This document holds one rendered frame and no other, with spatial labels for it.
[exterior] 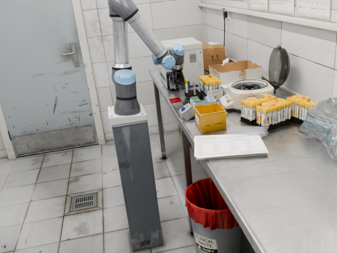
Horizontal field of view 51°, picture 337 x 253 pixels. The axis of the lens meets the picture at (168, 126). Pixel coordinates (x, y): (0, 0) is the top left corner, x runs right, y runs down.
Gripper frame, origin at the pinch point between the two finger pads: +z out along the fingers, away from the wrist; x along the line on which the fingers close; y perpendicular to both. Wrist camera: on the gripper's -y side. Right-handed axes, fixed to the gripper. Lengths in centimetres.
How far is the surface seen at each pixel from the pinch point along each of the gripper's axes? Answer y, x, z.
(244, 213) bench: 121, -7, -64
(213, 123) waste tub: 62, 4, -35
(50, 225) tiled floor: 42, -103, 82
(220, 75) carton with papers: 11.4, 25.8, -16.0
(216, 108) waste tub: 50, 10, -32
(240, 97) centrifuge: 44, 25, -30
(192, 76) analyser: -11.1, 14.3, 3.1
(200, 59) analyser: -16.4, 20.8, -6.2
